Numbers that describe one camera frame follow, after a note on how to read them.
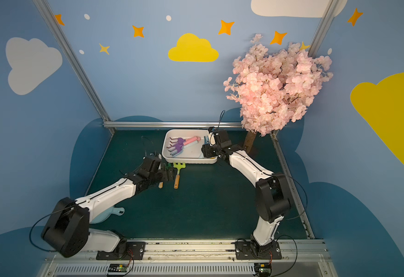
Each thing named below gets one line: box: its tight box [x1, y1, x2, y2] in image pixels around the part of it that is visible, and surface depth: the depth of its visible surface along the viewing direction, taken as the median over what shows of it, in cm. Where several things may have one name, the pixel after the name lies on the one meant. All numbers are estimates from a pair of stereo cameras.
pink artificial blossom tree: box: [223, 34, 334, 153], surface depth 68 cm
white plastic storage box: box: [161, 129, 219, 164], surface depth 111 cm
